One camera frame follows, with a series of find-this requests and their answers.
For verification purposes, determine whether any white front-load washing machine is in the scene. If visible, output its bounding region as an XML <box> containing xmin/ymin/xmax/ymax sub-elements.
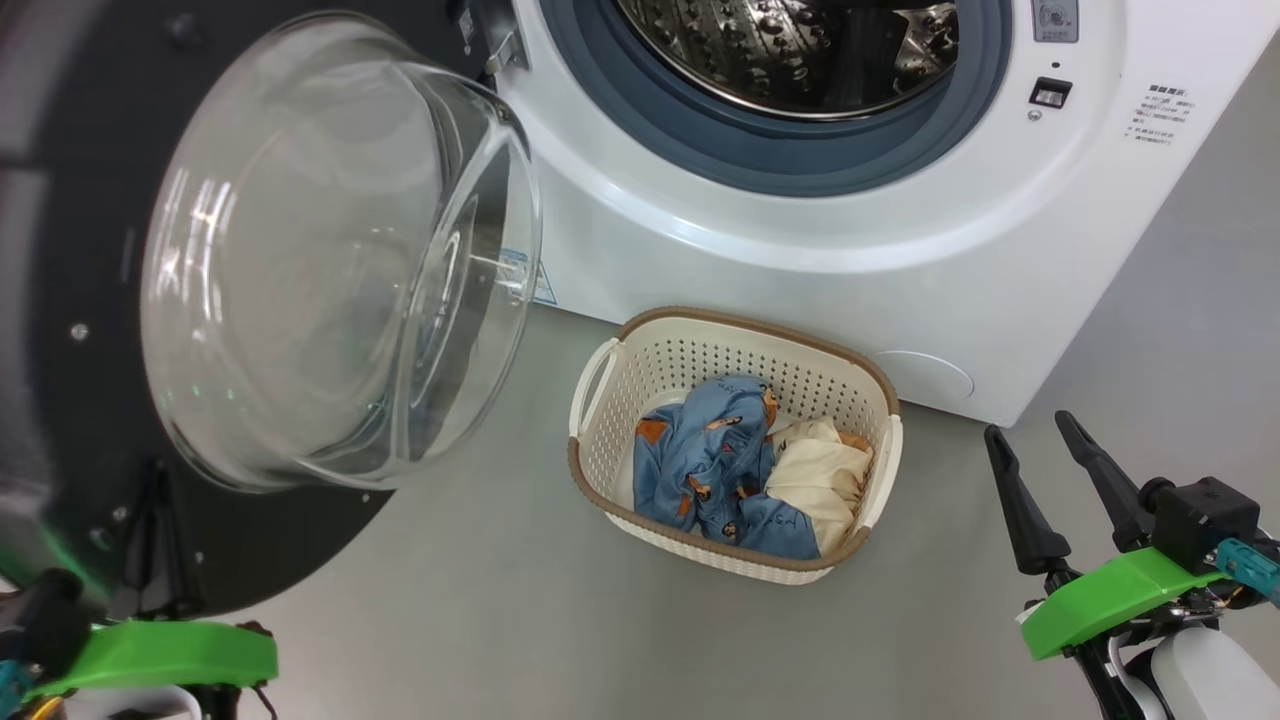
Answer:
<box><xmin>455</xmin><ymin>0</ymin><xmax>1280</xmax><ymax>429</ymax></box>

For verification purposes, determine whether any teal right camera connector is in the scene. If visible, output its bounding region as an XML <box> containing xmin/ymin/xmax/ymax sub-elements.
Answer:
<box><xmin>1215</xmin><ymin>537</ymin><xmax>1280</xmax><ymax>607</ymax></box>

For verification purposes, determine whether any round white filter cover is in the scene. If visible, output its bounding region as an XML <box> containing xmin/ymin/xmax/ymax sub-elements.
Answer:
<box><xmin>870</xmin><ymin>350</ymin><xmax>976</xmax><ymax>403</ymax></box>

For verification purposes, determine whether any cream garment with blue trim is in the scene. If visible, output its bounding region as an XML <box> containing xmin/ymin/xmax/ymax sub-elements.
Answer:
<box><xmin>765</xmin><ymin>420</ymin><xmax>874</xmax><ymax>557</ymax></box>

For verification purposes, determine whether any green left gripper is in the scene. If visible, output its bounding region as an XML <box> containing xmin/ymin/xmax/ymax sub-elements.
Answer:
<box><xmin>22</xmin><ymin>470</ymin><xmax>280</xmax><ymax>701</ymax></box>

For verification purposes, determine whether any blue printed garment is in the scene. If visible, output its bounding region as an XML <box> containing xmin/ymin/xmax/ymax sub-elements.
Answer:
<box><xmin>633</xmin><ymin>375</ymin><xmax>822</xmax><ymax>561</ymax></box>

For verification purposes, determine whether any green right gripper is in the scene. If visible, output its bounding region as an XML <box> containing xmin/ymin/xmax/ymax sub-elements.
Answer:
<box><xmin>985</xmin><ymin>410</ymin><xmax>1231</xmax><ymax>720</ymax></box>

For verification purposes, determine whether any blue energy label sticker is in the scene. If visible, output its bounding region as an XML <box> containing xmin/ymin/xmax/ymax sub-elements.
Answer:
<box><xmin>500</xmin><ymin>250</ymin><xmax>557</xmax><ymax>307</ymax></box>

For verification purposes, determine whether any stainless steel washing machine drum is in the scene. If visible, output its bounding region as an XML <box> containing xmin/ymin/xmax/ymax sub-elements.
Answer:
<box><xmin>615</xmin><ymin>0</ymin><xmax>961</xmax><ymax>122</ymax></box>

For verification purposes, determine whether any black round glass washer door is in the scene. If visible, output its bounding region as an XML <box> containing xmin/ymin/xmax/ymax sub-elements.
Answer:
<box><xmin>0</xmin><ymin>0</ymin><xmax>544</xmax><ymax>617</ymax></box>

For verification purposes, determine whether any cream perforated laundry basket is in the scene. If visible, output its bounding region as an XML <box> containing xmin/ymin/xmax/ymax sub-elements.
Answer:
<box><xmin>567</xmin><ymin>306</ymin><xmax>904</xmax><ymax>586</ymax></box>

